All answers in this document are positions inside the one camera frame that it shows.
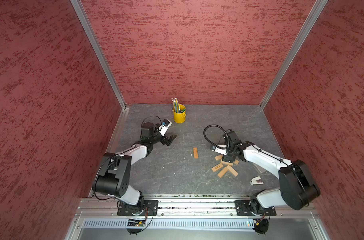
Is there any bundle of coloured pencils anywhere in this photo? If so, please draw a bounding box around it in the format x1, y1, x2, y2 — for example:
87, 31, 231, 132
172, 98, 181, 114

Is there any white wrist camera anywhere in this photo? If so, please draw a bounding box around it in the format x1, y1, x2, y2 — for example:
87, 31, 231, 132
159, 119, 172, 136
211, 145, 228, 152

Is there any aluminium frame post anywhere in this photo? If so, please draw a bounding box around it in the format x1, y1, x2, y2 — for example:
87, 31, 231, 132
260, 0, 328, 109
70, 0, 127, 110

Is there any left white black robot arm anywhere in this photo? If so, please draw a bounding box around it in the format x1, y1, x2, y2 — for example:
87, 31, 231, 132
92, 119, 177, 208

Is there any small white plastic clip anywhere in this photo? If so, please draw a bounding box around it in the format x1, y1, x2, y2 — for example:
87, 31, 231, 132
250, 176, 264, 186

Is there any yellow metal pencil bucket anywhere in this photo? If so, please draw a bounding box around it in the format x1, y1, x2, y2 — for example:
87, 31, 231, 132
173, 104, 186, 124

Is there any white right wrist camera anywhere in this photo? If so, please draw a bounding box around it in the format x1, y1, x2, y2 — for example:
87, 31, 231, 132
211, 145, 228, 152

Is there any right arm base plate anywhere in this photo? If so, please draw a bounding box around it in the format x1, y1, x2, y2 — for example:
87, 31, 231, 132
234, 200, 277, 217

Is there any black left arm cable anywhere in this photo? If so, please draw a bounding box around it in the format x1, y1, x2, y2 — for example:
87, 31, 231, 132
140, 115, 163, 127

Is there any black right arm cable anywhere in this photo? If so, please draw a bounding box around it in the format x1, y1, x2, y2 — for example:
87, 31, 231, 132
203, 124, 231, 151

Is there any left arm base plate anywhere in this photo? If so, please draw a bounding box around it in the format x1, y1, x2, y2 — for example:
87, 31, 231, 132
117, 200, 159, 217

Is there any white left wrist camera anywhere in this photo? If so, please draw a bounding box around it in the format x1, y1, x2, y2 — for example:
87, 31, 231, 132
159, 119, 172, 136

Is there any aluminium front rail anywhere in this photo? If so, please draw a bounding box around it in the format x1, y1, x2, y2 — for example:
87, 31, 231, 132
75, 196, 319, 220

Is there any engraved wooden block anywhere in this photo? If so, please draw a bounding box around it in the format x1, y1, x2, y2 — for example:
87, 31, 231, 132
212, 163, 224, 172

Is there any white perforated cable duct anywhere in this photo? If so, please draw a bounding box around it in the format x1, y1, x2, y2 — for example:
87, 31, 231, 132
82, 218, 254, 231

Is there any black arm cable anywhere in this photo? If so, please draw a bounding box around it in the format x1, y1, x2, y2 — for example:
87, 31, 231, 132
140, 115, 163, 127
203, 124, 231, 151

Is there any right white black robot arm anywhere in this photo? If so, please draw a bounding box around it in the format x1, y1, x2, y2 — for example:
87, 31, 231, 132
212, 130, 321, 216

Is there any right aluminium frame post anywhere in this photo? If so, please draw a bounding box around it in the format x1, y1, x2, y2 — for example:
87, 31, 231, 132
260, 0, 328, 109

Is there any left aluminium frame post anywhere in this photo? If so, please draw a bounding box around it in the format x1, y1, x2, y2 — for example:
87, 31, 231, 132
70, 0, 127, 110

